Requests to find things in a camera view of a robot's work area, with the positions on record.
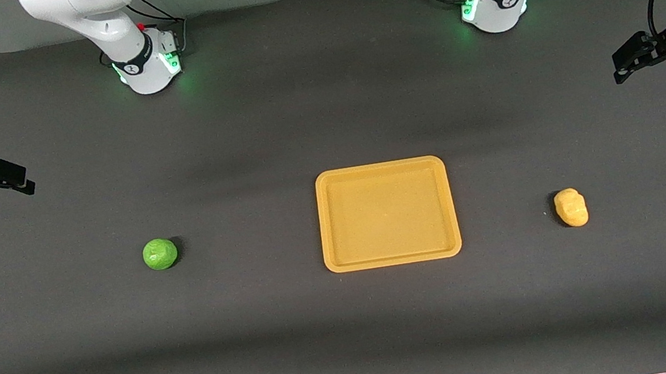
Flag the black right arm base cables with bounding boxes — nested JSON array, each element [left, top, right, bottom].
[[121, 0, 193, 65]]

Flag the green apple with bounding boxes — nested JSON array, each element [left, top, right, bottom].
[[140, 236, 181, 273]]

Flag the dark grey table mat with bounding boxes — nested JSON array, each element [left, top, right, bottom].
[[0, 0, 666, 374]]

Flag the yellow potato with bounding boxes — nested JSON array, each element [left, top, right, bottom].
[[552, 186, 591, 230]]

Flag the yellow rectangular plastic tray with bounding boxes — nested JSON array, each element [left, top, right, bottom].
[[311, 152, 465, 276]]

